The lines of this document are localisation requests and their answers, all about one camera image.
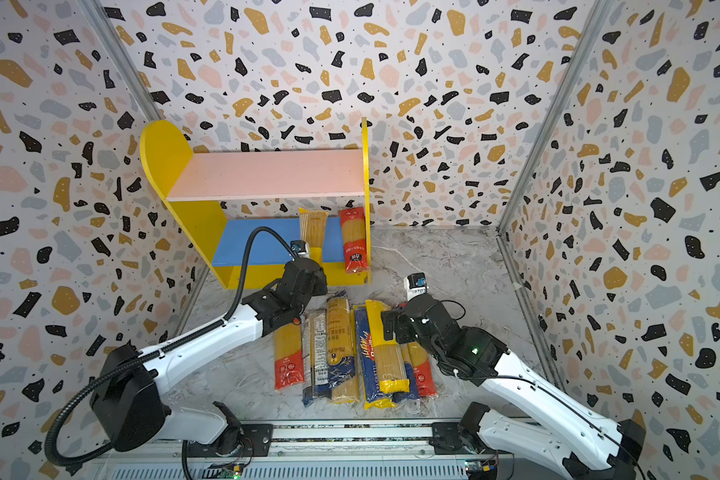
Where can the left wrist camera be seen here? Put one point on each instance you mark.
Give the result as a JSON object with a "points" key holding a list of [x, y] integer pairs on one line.
{"points": [[300, 248]]}

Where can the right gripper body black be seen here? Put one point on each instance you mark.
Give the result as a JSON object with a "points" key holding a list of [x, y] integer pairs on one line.
{"points": [[398, 324]]}

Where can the blue Barilla spaghetti bag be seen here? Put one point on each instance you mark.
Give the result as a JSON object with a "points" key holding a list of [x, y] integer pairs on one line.
{"points": [[373, 396]]}

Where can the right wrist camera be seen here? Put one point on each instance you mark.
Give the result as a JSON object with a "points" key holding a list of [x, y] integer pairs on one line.
{"points": [[415, 284]]}

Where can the yellow Pastatime bag tall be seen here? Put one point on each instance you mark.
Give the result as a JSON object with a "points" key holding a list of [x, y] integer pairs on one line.
{"points": [[312, 230]]}

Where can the yellow shelf pink blue boards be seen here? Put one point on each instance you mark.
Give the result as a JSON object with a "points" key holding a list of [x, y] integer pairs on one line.
{"points": [[193, 187]]}

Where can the blue-top spaghetti bag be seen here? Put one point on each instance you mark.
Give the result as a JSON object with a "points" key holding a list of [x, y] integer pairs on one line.
{"points": [[411, 384]]}

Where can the metal base rail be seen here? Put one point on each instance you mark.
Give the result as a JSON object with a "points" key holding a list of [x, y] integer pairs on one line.
{"points": [[333, 449]]}

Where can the yellow Pastatime bag right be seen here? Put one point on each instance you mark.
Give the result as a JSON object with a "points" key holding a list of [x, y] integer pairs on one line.
{"points": [[387, 355]]}

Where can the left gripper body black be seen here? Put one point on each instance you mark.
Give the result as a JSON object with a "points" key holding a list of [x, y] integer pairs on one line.
{"points": [[319, 286]]}

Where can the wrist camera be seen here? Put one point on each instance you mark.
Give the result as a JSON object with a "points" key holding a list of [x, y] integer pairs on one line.
{"points": [[300, 248], [415, 284]]}

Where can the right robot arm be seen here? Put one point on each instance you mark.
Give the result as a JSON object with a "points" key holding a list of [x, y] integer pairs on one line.
{"points": [[563, 435]]}

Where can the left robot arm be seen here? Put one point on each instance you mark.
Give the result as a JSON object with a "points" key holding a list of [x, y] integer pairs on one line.
{"points": [[132, 407]]}

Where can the clear bag white label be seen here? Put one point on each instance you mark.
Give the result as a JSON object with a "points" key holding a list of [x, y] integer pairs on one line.
{"points": [[314, 355]]}

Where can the clear spaghetti bag Chinese text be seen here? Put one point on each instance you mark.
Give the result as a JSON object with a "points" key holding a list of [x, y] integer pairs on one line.
{"points": [[341, 351]]}

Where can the red spaghetti bag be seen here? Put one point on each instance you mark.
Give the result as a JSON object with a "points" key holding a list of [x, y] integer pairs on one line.
{"points": [[353, 230], [427, 387], [288, 360]]}

